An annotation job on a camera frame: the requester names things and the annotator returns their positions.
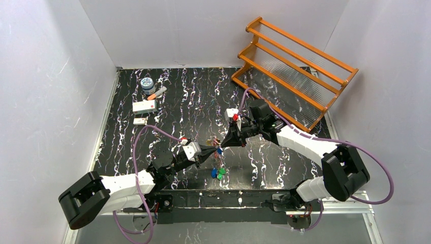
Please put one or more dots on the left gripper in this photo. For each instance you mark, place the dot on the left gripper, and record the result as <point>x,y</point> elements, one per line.
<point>198,157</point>

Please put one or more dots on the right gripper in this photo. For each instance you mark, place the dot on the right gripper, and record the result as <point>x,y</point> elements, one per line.
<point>241,133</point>

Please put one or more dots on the keyring with coloured key tags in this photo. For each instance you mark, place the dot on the keyring with coloured key tags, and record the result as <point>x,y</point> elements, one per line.
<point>218,170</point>

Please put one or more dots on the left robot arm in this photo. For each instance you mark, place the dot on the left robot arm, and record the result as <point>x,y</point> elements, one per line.
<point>93,195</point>

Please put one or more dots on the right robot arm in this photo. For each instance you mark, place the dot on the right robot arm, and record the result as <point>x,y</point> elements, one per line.
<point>343,170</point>

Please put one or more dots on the small white flat box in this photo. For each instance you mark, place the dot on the small white flat box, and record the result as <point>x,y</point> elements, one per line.
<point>140,121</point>

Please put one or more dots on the orange wooden shelf rack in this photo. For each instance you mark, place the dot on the orange wooden shelf rack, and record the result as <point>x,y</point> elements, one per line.
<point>300,81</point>

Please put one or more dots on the white medicine box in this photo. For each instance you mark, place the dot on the white medicine box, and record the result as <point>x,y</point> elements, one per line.
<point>146,106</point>

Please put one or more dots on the orange and white tube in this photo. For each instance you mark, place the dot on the orange and white tube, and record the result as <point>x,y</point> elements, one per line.
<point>157,93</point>

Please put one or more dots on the round blue-white jar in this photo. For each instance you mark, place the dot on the round blue-white jar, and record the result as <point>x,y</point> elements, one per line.
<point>147,85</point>

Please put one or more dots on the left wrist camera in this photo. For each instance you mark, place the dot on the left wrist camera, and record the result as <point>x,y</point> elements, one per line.
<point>191,148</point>

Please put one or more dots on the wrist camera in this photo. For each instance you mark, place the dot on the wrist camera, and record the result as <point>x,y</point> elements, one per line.
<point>232,115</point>
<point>191,148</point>

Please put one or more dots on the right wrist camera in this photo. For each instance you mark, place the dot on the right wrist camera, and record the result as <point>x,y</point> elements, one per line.
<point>232,115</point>

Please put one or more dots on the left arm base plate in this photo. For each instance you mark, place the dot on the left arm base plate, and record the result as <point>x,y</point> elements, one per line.
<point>156,203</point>

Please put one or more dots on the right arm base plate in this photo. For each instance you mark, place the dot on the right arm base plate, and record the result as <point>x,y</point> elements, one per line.
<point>281,202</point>

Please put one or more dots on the aluminium rail frame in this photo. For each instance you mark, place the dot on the aluminium rail frame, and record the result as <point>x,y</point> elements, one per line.
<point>235,216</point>

